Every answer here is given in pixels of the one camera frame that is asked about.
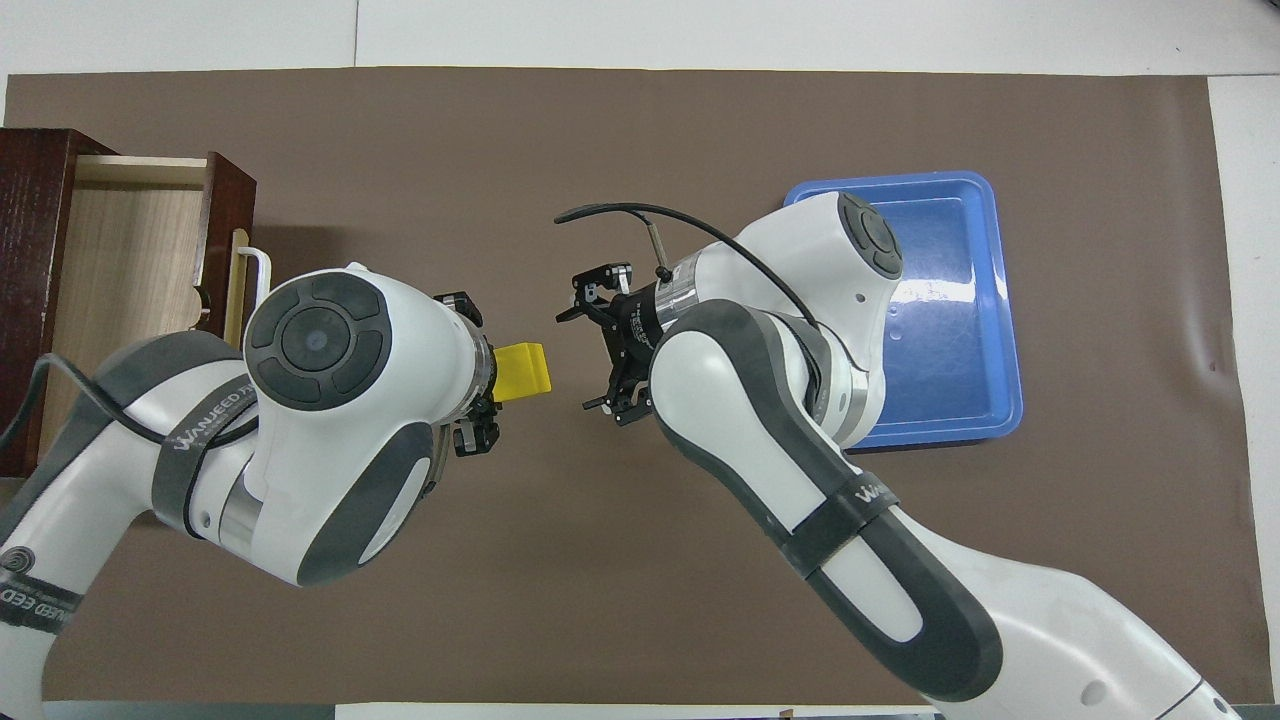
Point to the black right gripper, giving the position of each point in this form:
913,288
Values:
632,340

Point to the yellow cube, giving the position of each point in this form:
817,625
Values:
522,372

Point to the wooden drawer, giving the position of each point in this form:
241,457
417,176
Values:
125,260

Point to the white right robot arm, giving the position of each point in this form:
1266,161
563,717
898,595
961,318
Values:
780,400

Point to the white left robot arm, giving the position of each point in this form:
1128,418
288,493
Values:
330,420

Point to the brown paper table mat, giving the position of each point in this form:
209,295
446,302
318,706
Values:
560,560

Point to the blue plastic tray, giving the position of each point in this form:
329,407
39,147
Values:
950,330

